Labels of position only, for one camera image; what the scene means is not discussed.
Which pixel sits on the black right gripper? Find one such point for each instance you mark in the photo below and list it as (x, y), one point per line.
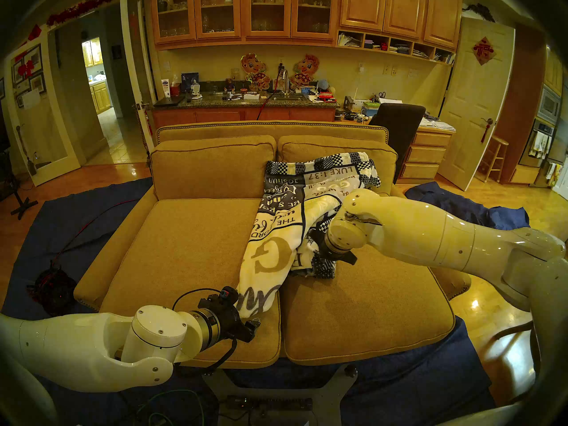
(339, 258)

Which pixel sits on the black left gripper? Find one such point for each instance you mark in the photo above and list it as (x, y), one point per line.
(226, 321)

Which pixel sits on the printed scripture fleece blanket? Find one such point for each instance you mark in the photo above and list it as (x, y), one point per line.
(270, 252)

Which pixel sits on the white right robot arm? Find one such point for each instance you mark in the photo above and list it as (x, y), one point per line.
(421, 234)

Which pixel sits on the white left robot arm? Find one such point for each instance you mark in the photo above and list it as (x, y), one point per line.
(88, 349)

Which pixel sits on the mustard sofa seat cushion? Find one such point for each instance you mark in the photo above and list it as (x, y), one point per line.
(177, 261)
(377, 305)

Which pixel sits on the black power strip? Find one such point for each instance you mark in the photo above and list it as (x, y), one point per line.
(275, 404)

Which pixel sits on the mustard sofa back cushion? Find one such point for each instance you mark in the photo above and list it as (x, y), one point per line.
(208, 167)
(310, 147)

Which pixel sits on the wooden desk with drawers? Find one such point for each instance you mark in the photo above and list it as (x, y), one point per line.
(426, 156)

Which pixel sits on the crumpled navy cloth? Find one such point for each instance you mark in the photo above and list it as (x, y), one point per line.
(466, 212)

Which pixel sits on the dark office chair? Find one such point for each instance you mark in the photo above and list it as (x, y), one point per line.
(395, 123)

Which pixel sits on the granite top counter cabinet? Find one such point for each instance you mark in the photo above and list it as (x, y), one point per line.
(222, 115)

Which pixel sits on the chrome sink faucet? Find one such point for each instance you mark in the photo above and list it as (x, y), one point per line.
(284, 81)

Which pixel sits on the mustard fabric loveseat sofa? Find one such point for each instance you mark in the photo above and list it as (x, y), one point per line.
(199, 130)

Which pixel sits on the wooden stool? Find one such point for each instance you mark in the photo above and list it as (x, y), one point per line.
(499, 142)

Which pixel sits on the large navy floor cloth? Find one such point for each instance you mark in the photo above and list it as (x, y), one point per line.
(66, 225)

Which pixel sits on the white panel door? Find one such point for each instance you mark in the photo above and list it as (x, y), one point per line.
(470, 88)

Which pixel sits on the wooden cubby shelf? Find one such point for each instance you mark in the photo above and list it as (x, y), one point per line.
(401, 45)

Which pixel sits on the white hanging towel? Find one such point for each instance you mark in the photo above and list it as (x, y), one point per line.
(553, 173)
(539, 143)

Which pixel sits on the small red box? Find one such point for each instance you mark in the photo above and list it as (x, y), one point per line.
(175, 90)

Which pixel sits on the white lotion bottle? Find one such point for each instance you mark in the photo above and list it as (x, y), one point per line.
(166, 88)

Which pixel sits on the red diamond door ornament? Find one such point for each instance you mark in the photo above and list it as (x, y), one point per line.
(483, 51)

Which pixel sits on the black floor stand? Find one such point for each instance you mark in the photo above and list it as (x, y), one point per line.
(20, 205)

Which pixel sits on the white glass french door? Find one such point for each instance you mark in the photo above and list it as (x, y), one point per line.
(44, 141)

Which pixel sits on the red garland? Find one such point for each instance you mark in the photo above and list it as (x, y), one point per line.
(84, 5)

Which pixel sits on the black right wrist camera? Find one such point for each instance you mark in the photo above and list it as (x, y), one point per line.
(318, 242)

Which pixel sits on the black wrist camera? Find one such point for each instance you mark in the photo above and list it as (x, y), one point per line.
(228, 295)
(318, 242)

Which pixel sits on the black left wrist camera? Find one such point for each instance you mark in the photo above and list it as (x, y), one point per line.
(228, 295)

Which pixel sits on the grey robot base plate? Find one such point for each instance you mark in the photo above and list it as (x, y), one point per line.
(328, 398)

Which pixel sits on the cartoon pig wall decoration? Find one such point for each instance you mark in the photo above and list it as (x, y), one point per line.
(254, 68)
(306, 68)

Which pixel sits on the dark standing picture frame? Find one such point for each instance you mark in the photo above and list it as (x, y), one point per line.
(190, 81)

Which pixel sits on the wooden wall cabinets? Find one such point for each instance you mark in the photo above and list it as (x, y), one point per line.
(364, 8)

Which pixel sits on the steel wall oven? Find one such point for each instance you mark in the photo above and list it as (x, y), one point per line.
(549, 104)

